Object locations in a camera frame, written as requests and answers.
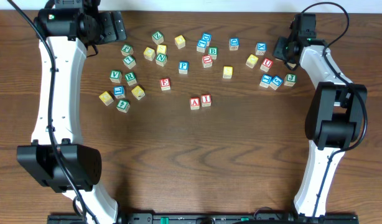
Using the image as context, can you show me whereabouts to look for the red I letter block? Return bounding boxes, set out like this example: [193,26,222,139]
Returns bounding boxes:
[201,94,212,107]

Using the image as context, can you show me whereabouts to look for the red A letter block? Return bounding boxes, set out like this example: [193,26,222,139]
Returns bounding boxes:
[190,97,200,110]

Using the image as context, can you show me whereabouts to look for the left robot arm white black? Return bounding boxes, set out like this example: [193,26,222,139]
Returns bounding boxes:
[17,0,127,223]

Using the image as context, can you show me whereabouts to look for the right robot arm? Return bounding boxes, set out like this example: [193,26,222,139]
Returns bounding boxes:
[273,12,368,222]

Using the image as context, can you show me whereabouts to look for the red U block right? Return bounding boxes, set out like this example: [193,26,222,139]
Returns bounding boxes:
[260,58,273,72]

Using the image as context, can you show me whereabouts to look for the red u block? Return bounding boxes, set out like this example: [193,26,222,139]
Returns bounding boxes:
[260,58,273,72]
[202,55,213,68]

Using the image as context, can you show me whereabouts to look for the blue X letter block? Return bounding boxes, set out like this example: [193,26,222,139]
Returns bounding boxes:
[255,42,267,55]

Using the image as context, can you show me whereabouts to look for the green J block left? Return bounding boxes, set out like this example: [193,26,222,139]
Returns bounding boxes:
[121,44,134,57]

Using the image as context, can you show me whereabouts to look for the green j block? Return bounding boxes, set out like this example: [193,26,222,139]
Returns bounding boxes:
[121,44,134,57]
[284,73,297,86]

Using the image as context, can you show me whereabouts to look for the green J block right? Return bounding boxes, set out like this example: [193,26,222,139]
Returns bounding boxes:
[284,73,297,86]

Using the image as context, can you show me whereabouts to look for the blue G letter block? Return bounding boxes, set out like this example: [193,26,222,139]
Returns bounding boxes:
[269,75,283,90]

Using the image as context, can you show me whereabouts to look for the yellow O letter block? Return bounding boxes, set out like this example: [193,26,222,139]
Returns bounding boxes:
[246,54,258,68]

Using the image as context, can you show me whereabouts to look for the blue I letter block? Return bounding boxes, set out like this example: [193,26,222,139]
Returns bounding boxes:
[259,74,273,88]

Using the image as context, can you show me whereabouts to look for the yellow block beside S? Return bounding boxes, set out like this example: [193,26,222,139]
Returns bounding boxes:
[143,47,156,61]

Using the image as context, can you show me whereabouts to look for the green Z letter block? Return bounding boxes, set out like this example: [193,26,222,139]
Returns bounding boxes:
[152,30,164,45]

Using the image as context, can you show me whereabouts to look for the green V letter block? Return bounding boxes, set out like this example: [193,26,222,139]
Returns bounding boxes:
[109,70,122,83]

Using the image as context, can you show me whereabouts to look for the blue D block right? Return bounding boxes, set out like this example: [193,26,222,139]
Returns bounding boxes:
[229,38,240,51]

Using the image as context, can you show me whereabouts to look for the blue d block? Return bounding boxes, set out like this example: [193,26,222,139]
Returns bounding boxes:
[202,32,212,46]
[229,38,240,51]

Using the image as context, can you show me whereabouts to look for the yellow S block near N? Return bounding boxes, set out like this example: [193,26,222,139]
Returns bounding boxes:
[157,44,167,55]

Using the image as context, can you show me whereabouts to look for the green R letter block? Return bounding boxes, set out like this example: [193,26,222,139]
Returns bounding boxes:
[124,72,137,86]

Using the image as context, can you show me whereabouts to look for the green N letter block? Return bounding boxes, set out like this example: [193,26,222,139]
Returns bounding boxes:
[156,53,167,67]

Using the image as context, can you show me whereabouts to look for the yellow S block centre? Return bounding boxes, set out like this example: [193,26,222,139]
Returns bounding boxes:
[223,66,233,79]

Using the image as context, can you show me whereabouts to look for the blue L block left cluster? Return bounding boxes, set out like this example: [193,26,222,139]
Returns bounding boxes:
[113,86,126,99]

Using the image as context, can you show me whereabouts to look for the yellow block top centre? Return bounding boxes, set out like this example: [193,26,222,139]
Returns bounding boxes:
[175,35,186,49]

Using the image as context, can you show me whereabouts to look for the yellow K letter block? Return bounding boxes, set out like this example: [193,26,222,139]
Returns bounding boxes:
[131,85,146,100]

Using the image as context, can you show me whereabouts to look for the green B letter block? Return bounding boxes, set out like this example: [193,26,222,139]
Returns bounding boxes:
[208,47,218,60]

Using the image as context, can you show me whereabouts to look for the yellow block far left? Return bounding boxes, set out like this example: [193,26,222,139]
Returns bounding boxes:
[99,91,114,106]

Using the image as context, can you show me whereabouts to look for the red U block centre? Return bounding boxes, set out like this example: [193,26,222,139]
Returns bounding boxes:
[202,55,213,68]

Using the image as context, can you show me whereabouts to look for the red E letter block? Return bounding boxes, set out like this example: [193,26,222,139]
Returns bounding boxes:
[160,78,171,91]

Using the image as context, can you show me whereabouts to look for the blue D block upper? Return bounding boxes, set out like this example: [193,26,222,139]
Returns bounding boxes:
[202,32,212,46]

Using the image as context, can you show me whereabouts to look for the green 4 number block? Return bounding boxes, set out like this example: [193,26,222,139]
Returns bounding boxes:
[116,100,130,113]

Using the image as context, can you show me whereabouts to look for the blue P letter block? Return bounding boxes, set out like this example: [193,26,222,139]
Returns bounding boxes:
[179,61,189,74]

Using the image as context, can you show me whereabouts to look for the blue L block centre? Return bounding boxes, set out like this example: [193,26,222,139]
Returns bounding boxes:
[197,40,207,53]

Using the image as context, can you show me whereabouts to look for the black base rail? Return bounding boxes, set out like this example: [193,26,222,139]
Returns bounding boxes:
[47,212,359,224]

